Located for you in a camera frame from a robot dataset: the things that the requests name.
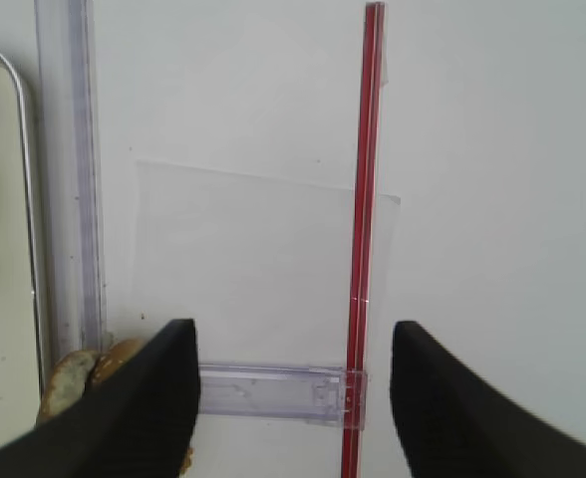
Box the sesame bun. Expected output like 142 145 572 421
35 350 100 426
90 339 200 477

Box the sesame bun back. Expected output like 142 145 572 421
90 339 200 477

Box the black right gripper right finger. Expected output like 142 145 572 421
390 321 586 477

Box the sesame bun front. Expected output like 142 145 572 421
35 350 100 426

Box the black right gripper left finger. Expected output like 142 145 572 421
0 319 198 477

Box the right long clear divider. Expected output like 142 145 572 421
35 1 104 355

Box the right red strip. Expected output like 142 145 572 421
340 2 386 478

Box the metal serving tray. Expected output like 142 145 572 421
0 52 51 447

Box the right upper clear crossbar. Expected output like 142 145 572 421
199 363 368 430

